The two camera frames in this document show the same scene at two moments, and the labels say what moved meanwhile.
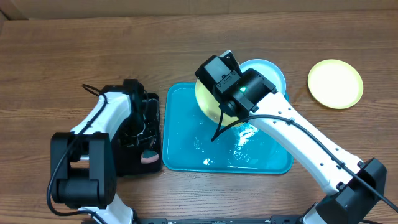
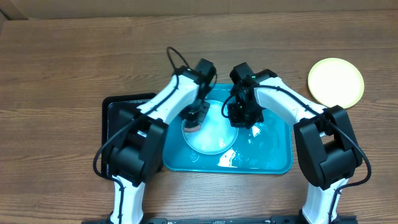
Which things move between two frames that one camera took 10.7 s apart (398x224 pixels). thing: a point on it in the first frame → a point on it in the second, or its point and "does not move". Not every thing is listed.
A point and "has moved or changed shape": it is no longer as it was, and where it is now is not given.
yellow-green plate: [335, 83] does not move
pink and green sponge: [149, 156] has moved or changed shape
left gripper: [127, 142] → [201, 117]
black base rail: [282, 219] does not move
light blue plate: [269, 71] → [216, 135]
